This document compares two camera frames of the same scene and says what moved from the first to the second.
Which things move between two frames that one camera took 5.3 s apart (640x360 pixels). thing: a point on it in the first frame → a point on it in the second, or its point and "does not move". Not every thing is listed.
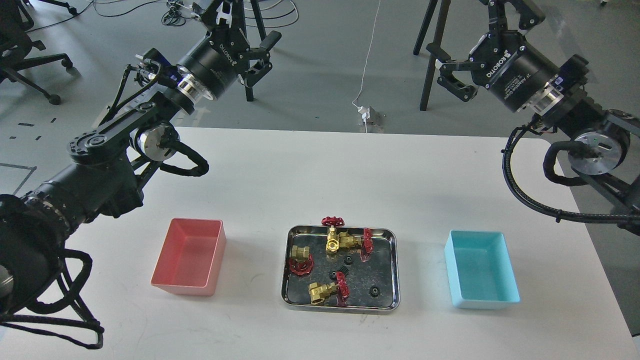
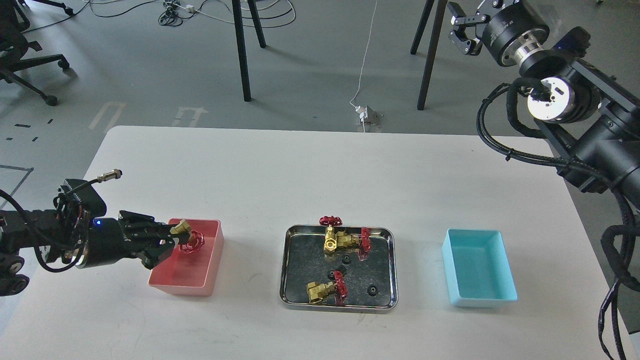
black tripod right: x=444 y=17 does not move
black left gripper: x=213 y=64 → x=105 y=242
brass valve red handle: x=301 y=262 → x=197 y=239
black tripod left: x=239 y=23 does not move
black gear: x=374 y=291 does not move
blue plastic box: x=481 y=270 does not move
